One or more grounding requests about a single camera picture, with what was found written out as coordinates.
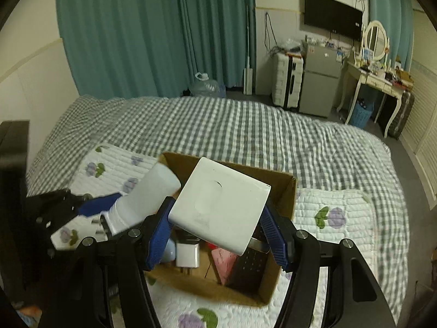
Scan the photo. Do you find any dark striped suitcase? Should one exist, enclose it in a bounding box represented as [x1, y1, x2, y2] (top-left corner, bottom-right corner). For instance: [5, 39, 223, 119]
[388, 90, 415, 140]

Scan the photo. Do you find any teal curtain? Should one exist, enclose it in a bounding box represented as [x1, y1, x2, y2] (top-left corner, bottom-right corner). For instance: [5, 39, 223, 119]
[56, 0, 256, 99]
[369, 0, 413, 70]

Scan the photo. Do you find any red patterned card box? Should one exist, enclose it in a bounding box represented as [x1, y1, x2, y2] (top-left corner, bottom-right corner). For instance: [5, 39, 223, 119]
[211, 248, 238, 285]

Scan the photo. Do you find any teal curtain left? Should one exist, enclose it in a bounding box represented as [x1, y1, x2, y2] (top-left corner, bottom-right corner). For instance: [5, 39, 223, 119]
[56, 0, 256, 99]

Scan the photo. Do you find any light blue earbuds case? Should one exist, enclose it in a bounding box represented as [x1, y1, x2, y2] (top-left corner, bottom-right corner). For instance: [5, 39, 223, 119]
[161, 238, 176, 263]

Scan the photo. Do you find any grey mini fridge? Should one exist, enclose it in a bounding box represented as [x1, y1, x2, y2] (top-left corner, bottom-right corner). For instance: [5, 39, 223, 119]
[299, 45, 342, 118]

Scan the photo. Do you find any blue laundry basket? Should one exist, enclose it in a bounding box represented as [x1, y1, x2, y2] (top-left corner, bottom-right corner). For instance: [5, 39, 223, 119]
[350, 98, 374, 129]

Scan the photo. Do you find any white dressing table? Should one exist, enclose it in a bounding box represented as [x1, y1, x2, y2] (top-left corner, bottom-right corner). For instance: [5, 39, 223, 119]
[335, 59, 413, 139]

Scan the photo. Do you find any teal curtain right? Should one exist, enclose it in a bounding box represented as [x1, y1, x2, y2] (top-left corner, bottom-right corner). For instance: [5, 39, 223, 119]
[369, 0, 413, 70]

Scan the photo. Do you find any black wall television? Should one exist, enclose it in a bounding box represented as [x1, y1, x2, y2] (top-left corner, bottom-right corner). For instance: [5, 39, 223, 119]
[304, 0, 363, 41]

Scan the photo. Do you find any black rectangular case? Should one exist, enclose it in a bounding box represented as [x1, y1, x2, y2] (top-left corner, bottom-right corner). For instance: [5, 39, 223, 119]
[228, 247, 268, 295]

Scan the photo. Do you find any white suitcase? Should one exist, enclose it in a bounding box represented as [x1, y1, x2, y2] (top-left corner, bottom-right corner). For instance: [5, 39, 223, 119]
[272, 53, 304, 109]

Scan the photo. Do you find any white sliding wardrobe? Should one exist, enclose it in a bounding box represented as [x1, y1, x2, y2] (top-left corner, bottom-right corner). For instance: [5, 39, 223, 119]
[401, 60, 436, 210]

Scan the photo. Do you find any white square box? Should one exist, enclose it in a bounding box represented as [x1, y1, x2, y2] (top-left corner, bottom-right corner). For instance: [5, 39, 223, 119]
[168, 157, 271, 256]

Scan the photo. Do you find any clear water jug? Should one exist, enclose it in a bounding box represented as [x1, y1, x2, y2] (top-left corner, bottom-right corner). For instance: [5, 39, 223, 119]
[189, 73, 226, 98]

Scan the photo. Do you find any white handheld device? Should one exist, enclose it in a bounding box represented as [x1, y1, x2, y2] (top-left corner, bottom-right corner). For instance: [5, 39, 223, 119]
[103, 163, 181, 235]

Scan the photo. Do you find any white floral quilted mat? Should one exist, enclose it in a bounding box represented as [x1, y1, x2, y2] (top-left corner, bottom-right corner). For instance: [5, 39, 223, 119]
[51, 144, 379, 327]

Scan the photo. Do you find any brown cardboard box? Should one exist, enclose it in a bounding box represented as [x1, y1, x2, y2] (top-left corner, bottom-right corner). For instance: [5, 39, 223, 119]
[147, 152, 297, 306]

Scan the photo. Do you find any white plug charger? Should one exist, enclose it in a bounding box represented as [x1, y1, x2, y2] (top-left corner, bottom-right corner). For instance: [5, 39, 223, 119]
[176, 239, 200, 270]

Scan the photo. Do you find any oval vanity mirror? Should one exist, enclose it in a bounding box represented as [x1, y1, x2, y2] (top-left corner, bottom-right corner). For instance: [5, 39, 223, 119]
[361, 20, 389, 62]

